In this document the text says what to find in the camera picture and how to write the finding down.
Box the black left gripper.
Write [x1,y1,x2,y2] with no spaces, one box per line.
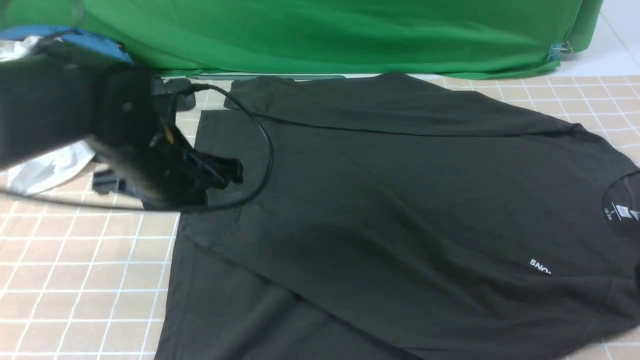
[91,121,244,211]

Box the dark gray long-sleeved shirt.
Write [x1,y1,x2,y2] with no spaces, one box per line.
[155,73,639,360]

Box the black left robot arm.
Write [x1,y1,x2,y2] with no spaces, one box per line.
[0,39,243,210]

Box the green backdrop cloth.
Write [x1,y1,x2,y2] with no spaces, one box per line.
[1,0,602,80]

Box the blue crumpled garment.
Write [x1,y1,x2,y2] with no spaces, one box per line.
[0,24,134,64]

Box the white crumpled garment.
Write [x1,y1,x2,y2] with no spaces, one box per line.
[0,36,96,196]

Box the blue binder clip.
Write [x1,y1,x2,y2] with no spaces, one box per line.
[547,41,574,62]

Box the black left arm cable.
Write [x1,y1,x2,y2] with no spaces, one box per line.
[0,82,275,213]

